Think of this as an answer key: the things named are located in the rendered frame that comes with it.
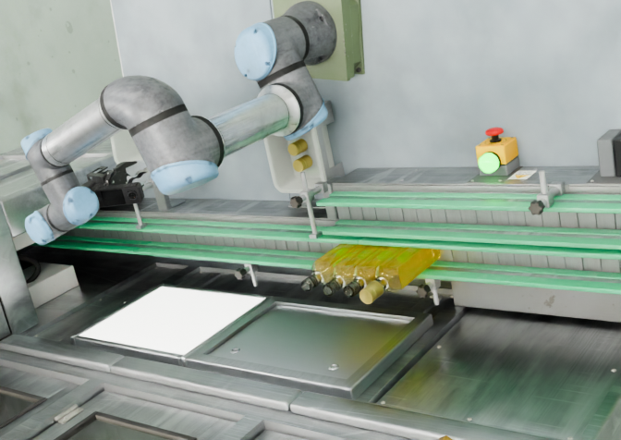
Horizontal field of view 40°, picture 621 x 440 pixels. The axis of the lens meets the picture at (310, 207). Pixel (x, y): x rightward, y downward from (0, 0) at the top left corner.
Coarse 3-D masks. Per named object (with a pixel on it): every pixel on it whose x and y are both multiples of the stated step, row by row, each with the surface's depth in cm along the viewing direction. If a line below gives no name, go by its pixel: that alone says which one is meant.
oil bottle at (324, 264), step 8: (336, 248) 201; (344, 248) 200; (352, 248) 199; (328, 256) 196; (336, 256) 195; (344, 256) 196; (312, 264) 194; (320, 264) 193; (328, 264) 192; (312, 272) 194; (320, 272) 192; (328, 272) 192; (328, 280) 192
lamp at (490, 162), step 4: (488, 152) 186; (492, 152) 186; (484, 156) 185; (488, 156) 184; (492, 156) 184; (496, 156) 185; (480, 160) 185; (484, 160) 184; (488, 160) 184; (492, 160) 184; (496, 160) 184; (500, 160) 185; (480, 164) 186; (484, 164) 185; (488, 164) 184; (492, 164) 184; (496, 164) 184; (500, 164) 186; (484, 168) 185; (488, 168) 185; (492, 168) 184; (496, 168) 185; (488, 172) 185; (492, 172) 185
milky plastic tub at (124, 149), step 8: (112, 136) 213; (120, 136) 215; (128, 136) 217; (112, 144) 214; (120, 144) 216; (128, 144) 218; (120, 152) 216; (128, 152) 218; (136, 152) 220; (120, 160) 216; (128, 160) 217; (136, 160) 216; (144, 168) 210
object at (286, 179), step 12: (312, 132) 211; (276, 144) 224; (288, 144) 227; (312, 144) 222; (276, 156) 224; (288, 156) 228; (300, 156) 226; (312, 156) 224; (276, 168) 225; (288, 168) 228; (312, 168) 225; (276, 180) 225; (288, 180) 228; (300, 180) 227; (312, 180) 224; (324, 180) 215; (288, 192) 224
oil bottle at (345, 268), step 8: (360, 248) 199; (368, 248) 198; (376, 248) 197; (352, 256) 195; (360, 256) 194; (368, 256) 194; (336, 264) 192; (344, 264) 191; (352, 264) 190; (336, 272) 189; (344, 272) 188; (352, 272) 189; (352, 280) 189
